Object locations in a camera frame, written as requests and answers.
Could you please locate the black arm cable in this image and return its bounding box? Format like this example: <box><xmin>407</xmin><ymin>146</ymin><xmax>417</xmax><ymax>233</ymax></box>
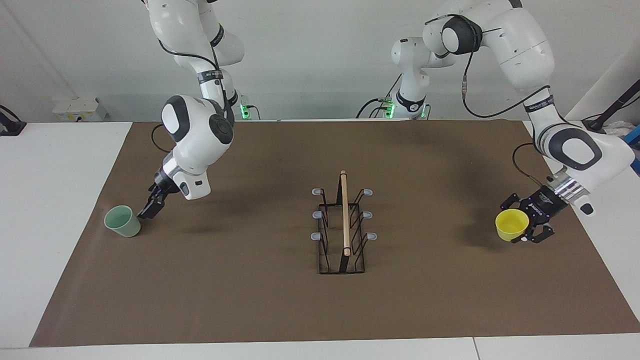
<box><xmin>424</xmin><ymin>14</ymin><xmax>557</xmax><ymax>190</ymax></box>
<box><xmin>151</xmin><ymin>39</ymin><xmax>236</xmax><ymax>153</ymax></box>

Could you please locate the yellow plastic cup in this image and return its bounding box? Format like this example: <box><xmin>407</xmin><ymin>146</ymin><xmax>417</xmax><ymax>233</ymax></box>
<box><xmin>495</xmin><ymin>209</ymin><xmax>530</xmax><ymax>242</ymax></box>

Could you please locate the black clamp mount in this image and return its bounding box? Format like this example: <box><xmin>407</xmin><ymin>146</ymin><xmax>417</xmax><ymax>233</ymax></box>
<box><xmin>0</xmin><ymin>105</ymin><xmax>27</xmax><ymax>137</ymax></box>

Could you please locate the pale green plastic cup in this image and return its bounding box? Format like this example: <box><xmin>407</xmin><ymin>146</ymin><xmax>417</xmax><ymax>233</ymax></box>
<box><xmin>104</xmin><ymin>205</ymin><xmax>142</xmax><ymax>238</ymax></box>

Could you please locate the black angled stand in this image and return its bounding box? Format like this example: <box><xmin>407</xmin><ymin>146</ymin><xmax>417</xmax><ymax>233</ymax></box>
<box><xmin>582</xmin><ymin>79</ymin><xmax>640</xmax><ymax>133</ymax></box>

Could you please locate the brown table mat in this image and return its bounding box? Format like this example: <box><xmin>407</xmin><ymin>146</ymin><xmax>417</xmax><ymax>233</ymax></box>
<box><xmin>29</xmin><ymin>120</ymin><xmax>640</xmax><ymax>348</ymax></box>

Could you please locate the white wall power box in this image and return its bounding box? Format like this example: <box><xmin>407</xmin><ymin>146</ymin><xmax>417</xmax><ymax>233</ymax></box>
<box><xmin>52</xmin><ymin>97</ymin><xmax>108</xmax><ymax>122</ymax></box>

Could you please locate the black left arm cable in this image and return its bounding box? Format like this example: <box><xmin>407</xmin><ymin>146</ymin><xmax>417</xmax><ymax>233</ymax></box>
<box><xmin>424</xmin><ymin>14</ymin><xmax>557</xmax><ymax>190</ymax></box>

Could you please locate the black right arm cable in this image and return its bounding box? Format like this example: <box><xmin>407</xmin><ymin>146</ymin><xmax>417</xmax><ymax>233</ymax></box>
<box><xmin>151</xmin><ymin>39</ymin><xmax>236</xmax><ymax>153</ymax></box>

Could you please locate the black wire cup rack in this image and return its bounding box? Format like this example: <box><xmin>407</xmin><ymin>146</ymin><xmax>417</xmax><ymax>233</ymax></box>
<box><xmin>311</xmin><ymin>170</ymin><xmax>378</xmax><ymax>275</ymax></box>

